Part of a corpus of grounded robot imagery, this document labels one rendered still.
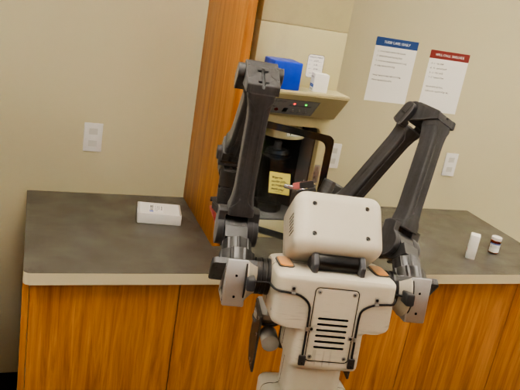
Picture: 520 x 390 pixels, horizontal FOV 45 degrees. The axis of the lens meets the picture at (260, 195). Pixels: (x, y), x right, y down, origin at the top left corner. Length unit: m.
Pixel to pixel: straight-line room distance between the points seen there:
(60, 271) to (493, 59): 2.14
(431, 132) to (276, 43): 0.69
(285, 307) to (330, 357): 0.16
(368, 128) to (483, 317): 0.94
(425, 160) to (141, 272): 0.89
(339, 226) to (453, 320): 1.23
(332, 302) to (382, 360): 1.11
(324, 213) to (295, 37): 0.90
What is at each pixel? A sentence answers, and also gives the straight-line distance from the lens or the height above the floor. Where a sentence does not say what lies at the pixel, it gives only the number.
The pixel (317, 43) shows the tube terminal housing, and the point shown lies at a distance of 2.21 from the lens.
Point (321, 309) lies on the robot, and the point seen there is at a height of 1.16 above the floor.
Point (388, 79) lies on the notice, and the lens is 2.86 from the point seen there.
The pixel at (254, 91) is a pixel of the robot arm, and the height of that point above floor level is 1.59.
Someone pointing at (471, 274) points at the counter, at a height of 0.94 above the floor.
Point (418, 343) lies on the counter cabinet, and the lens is 2.54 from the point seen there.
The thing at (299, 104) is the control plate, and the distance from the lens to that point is 2.13.
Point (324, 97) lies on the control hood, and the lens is 2.13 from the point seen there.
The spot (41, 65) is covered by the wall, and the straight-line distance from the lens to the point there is 2.47.
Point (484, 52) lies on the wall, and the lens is 3.11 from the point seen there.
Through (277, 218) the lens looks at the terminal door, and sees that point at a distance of 2.19.
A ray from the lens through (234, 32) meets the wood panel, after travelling 2.11.
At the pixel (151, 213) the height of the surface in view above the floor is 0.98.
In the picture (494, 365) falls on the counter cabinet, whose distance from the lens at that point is 2.84.
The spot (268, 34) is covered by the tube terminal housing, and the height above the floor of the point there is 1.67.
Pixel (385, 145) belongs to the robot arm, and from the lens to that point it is 1.80.
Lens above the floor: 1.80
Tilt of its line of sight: 18 degrees down
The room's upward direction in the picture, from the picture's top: 10 degrees clockwise
